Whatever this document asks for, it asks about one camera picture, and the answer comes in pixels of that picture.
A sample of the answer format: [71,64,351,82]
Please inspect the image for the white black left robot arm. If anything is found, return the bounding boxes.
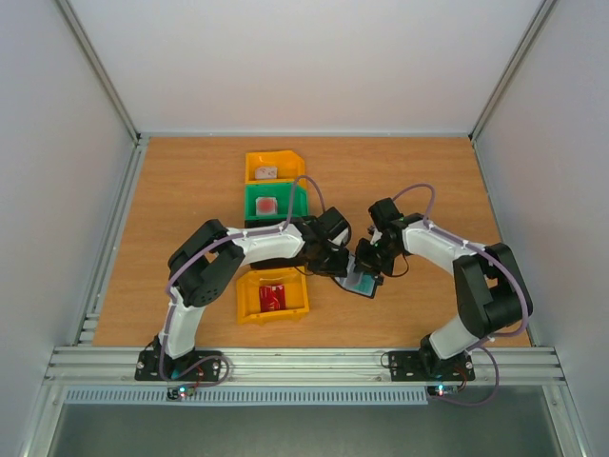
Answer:
[155,207,351,379]

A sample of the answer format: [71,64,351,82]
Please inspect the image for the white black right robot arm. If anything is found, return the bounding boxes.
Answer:
[355,198,533,378]

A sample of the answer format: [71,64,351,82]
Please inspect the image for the red card in bin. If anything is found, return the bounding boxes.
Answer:
[259,285,286,313]

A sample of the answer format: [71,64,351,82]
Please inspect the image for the white red-circle cards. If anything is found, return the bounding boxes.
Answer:
[255,196,279,216]

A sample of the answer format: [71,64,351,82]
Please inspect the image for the beige patterned cards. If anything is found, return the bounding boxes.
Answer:
[254,166,278,180]

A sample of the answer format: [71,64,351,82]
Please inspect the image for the black plastic bin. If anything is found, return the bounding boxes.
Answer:
[240,216,314,269]

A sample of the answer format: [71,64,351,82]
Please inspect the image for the green plastic bin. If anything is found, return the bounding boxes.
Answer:
[244,183,309,227]

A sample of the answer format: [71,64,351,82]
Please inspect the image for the near yellow plastic bin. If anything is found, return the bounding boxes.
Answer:
[236,268,310,325]

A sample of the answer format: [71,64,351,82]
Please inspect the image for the yellow plastic bin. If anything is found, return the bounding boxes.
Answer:
[245,149,306,185]
[236,268,310,325]

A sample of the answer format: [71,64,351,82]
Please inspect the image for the far yellow plastic bin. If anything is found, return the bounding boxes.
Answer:
[245,149,306,185]

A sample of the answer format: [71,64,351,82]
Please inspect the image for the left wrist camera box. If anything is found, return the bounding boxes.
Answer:
[331,226,352,247]

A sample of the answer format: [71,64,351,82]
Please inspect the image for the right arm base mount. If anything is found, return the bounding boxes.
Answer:
[383,350,476,383]

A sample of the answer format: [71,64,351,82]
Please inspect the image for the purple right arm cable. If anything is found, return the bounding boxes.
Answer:
[389,183,532,407]

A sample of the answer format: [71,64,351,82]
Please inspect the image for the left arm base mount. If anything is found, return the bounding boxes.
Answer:
[134,348,224,383]

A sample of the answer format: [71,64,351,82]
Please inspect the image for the aluminium front rail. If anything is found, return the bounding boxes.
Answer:
[43,347,566,387]

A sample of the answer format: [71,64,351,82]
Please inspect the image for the slotted grey cable duct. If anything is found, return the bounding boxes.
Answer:
[64,386,427,407]

